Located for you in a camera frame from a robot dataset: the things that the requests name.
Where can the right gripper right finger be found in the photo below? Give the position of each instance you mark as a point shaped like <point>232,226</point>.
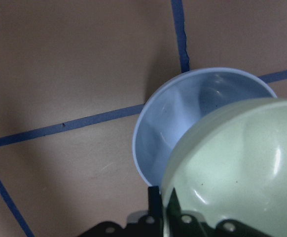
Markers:
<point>173,208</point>

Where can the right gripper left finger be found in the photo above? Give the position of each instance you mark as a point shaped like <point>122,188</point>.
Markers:
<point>155,207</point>

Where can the green bowl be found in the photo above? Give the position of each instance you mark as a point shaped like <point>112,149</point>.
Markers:
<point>232,164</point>

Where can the blue bowl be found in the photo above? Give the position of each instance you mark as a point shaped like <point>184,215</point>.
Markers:
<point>180,103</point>

